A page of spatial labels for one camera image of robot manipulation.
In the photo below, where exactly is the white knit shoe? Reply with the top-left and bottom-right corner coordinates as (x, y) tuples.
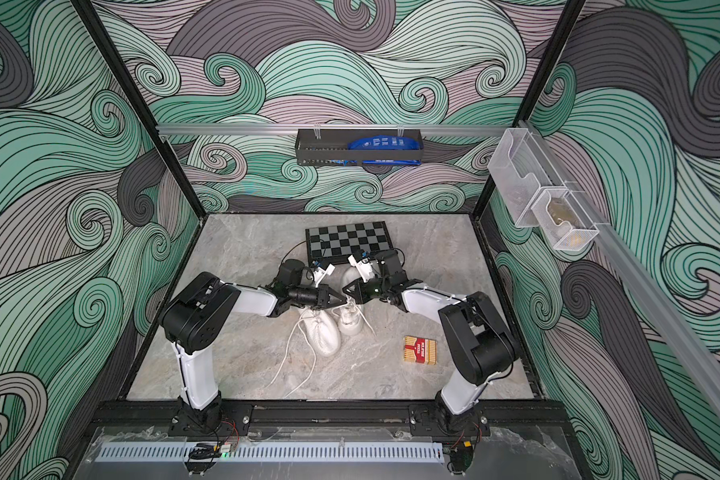
(299, 308), (342, 357)
(331, 267), (376, 337)

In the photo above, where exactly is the black corner frame post left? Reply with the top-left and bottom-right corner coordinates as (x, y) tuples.
(71, 0), (207, 219)

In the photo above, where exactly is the black corner frame post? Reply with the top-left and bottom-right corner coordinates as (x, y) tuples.
(71, 0), (207, 219)
(470, 0), (588, 218)

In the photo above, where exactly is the clear plastic bin large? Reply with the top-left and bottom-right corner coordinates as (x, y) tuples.
(488, 128), (563, 228)

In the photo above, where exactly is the clear plastic bin small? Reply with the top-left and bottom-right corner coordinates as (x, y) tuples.
(531, 188), (598, 253)

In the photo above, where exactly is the black wall tray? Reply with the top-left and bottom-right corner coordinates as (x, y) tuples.
(295, 128), (424, 167)

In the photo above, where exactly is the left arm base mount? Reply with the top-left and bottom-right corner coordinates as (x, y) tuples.
(168, 399), (252, 438)

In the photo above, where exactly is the aluminium rail back wall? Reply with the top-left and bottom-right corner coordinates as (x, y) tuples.
(156, 122), (509, 137)

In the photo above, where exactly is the black corner frame post right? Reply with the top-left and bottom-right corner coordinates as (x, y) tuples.
(470, 0), (588, 218)

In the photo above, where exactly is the black grey chessboard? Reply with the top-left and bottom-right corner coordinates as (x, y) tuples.
(305, 221), (394, 265)

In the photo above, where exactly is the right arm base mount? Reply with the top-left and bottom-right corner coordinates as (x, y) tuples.
(408, 402), (490, 439)

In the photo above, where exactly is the red yellow matchbox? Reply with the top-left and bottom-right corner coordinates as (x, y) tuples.
(403, 336), (437, 365)

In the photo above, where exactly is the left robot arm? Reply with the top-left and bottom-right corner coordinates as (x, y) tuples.
(159, 259), (346, 412)

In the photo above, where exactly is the aluminium rail wall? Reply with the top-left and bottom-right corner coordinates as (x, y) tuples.
(518, 119), (720, 445)
(156, 122), (509, 137)

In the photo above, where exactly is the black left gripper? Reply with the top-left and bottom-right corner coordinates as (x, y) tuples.
(288, 286), (347, 311)

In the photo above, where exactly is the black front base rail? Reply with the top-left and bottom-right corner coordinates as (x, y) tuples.
(92, 398), (571, 428)

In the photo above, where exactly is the white slotted cable duct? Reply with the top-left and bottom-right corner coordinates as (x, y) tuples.
(93, 441), (445, 464)

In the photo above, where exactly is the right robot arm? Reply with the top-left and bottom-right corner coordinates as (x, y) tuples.
(342, 250), (519, 416)

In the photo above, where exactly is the blue oval object in tray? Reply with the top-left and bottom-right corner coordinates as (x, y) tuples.
(347, 135), (420, 151)

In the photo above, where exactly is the aluminium rail right wall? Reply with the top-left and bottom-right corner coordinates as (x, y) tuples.
(518, 119), (720, 445)

